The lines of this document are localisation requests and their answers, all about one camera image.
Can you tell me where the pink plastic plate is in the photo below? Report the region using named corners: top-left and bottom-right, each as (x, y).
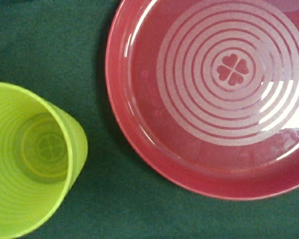
top-left (105, 0), bottom-right (299, 200)

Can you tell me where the yellow-green plastic cup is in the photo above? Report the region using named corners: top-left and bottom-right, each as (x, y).
top-left (0, 82), bottom-right (88, 239)

